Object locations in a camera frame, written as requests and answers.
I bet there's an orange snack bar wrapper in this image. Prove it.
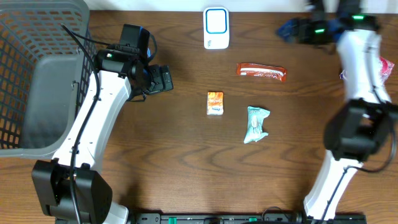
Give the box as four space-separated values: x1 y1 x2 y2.
236 63 287 82

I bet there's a small orange box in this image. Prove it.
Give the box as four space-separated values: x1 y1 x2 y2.
206 92 224 115

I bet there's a purple red tissue pack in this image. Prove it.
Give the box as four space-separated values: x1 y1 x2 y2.
340 55 394 86

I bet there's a teal snack wrapper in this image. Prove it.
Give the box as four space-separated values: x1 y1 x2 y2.
244 106 271 144

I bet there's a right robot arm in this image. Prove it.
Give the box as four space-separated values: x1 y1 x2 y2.
277 0 397 223

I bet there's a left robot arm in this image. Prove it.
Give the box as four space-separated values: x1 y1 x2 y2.
32 45 173 223

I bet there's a white barcode scanner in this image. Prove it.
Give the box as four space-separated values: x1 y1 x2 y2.
203 7 230 50

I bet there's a grey plastic mesh basket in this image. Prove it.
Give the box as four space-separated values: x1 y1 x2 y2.
1 0 96 159

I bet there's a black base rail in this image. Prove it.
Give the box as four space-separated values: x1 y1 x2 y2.
127 212 368 224

